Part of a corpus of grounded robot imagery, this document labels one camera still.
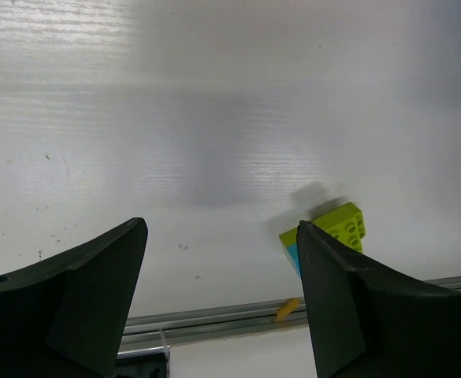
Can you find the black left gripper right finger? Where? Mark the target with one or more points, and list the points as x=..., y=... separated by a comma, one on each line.
x=368, y=320

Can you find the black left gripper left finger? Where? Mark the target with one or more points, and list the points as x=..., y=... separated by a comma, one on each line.
x=65, y=316

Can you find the green teal lego stack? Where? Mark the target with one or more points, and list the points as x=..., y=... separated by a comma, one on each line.
x=344, y=223

